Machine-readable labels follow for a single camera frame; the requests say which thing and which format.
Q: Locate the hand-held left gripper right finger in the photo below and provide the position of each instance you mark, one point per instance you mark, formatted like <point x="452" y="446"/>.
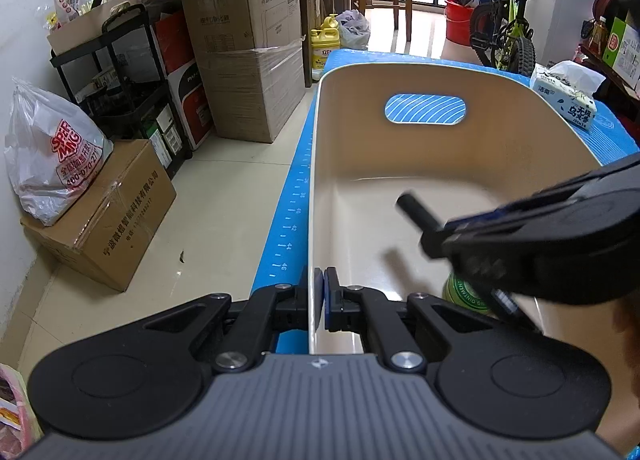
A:
<point x="331" y="305"/>

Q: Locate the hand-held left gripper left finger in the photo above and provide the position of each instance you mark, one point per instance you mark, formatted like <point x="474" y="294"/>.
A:
<point x="296" y="306"/>

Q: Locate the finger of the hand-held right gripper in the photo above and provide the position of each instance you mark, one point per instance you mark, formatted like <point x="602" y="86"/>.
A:
<point x="500" y="220"/>
<point x="480" y="260"/>

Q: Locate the black cylindrical rod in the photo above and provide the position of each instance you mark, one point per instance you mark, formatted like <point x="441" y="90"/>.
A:
<point x="415" y="212"/>

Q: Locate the beige plastic storage bin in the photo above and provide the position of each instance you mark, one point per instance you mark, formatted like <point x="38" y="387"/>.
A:
<point x="425" y="164"/>

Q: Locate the person's right forearm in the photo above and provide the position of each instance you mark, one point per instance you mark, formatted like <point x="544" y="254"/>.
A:
<point x="627" y="365"/>

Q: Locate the green round tin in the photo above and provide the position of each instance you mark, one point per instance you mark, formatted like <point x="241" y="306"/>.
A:
<point x="465" y="292"/>

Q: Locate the blue ruled silicone mat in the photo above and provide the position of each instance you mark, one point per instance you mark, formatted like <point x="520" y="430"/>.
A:
<point x="612" y="139"/>

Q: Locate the white tissue pack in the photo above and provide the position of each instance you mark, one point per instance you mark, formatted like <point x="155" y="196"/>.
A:
<point x="570" y="104"/>

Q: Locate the green and black bicycle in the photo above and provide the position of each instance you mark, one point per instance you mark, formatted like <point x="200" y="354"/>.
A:
<point x="505" y="34"/>

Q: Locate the white printed carton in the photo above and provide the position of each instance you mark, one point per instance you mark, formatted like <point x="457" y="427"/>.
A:
<point x="630" y="52"/>

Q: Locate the red bucket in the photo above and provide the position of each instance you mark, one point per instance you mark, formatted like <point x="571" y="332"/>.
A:
<point x="457" y="22"/>

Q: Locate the low brown cardboard box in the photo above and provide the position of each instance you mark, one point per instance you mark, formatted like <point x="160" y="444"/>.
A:
<point x="115" y="210"/>

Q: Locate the orange bottle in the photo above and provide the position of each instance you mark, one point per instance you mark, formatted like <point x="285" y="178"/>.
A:
<point x="596" y="37"/>

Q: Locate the green carton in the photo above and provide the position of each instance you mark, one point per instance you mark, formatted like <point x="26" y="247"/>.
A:
<point x="614" y="42"/>

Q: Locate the white chest freezer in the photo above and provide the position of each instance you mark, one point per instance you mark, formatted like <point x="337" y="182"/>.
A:
<point x="560" y="14"/>

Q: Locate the plastic-wrapped large cardboard box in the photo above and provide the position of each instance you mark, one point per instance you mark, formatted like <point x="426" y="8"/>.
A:
<point x="250" y="94"/>

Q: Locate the red and white appliance box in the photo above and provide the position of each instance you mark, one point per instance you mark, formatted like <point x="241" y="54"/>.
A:
<point x="185" y="99"/>

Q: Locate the grey-white plastic bag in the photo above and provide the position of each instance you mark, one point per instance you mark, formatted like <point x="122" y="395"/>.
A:
<point x="355" y="27"/>

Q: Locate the yellow detergent jug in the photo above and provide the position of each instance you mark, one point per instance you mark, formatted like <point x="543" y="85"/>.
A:
<point x="325" y="47"/>

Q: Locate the black utility cart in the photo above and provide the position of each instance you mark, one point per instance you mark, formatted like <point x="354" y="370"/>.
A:
<point x="131" y="109"/>

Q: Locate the white plastic bag red print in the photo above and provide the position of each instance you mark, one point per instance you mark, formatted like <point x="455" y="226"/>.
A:
<point x="55" y="154"/>

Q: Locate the cardboard box with line drawing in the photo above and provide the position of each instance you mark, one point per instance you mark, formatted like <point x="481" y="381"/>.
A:
<point x="240" y="9"/>

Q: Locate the pink printed packet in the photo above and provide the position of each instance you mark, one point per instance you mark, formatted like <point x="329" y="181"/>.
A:
<point x="15" y="415"/>

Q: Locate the open cardboard box on cart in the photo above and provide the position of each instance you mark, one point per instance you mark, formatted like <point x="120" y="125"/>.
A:
<point x="85" y="29"/>

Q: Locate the white and red snack bag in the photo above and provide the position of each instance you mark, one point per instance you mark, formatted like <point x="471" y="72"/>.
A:
<point x="66" y="2"/>

